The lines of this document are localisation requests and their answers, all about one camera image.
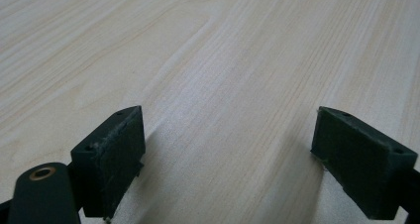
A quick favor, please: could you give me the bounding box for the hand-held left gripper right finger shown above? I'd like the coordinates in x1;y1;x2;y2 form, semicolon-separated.
310;106;419;221

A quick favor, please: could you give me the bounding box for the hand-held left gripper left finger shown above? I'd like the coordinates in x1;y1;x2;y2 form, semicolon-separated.
69;105;147;221

